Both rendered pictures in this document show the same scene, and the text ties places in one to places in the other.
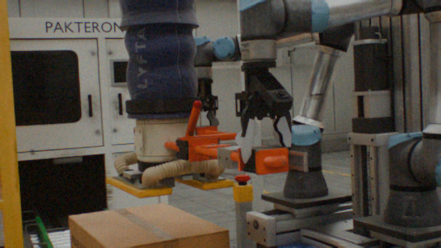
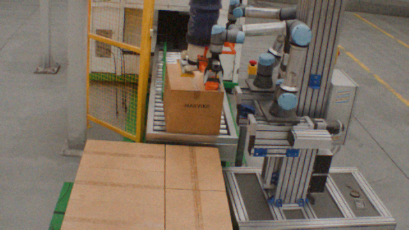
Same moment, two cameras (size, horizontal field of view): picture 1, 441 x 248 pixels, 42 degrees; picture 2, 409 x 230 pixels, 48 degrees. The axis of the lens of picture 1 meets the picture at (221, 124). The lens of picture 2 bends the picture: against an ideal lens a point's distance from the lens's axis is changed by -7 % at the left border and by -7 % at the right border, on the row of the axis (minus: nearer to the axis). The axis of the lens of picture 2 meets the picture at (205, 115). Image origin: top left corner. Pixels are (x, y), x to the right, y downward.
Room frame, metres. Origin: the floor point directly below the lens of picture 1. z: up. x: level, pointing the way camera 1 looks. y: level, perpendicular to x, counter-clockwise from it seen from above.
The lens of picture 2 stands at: (-1.49, -0.83, 2.31)
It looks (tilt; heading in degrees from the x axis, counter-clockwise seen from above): 25 degrees down; 16
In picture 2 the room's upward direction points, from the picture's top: 6 degrees clockwise
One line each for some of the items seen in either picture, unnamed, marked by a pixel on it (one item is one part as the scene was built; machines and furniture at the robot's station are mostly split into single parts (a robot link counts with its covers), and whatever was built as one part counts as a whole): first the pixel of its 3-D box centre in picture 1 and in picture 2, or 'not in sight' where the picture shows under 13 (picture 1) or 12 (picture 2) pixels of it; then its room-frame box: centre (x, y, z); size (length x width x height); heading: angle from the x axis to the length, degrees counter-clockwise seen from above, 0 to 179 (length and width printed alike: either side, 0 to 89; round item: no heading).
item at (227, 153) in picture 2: not in sight; (190, 150); (1.70, 0.17, 0.48); 0.70 x 0.03 x 0.15; 112
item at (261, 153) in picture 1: (262, 159); (211, 84); (1.18, -0.08, 1.25); 0.08 x 0.07 x 0.05; 26
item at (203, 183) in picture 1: (195, 174); not in sight; (1.76, 0.09, 1.15); 0.34 x 0.10 x 0.05; 26
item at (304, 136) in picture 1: (303, 145); (266, 63); (1.92, -0.27, 1.20); 0.13 x 0.12 x 0.14; 173
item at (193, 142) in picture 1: (197, 148); (204, 64); (1.49, 0.07, 1.25); 0.10 x 0.08 x 0.06; 116
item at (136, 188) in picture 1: (136, 180); (185, 65); (1.68, 0.26, 1.15); 0.34 x 0.10 x 0.05; 26
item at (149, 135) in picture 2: not in sight; (192, 137); (1.70, 0.17, 0.58); 0.70 x 0.03 x 0.06; 112
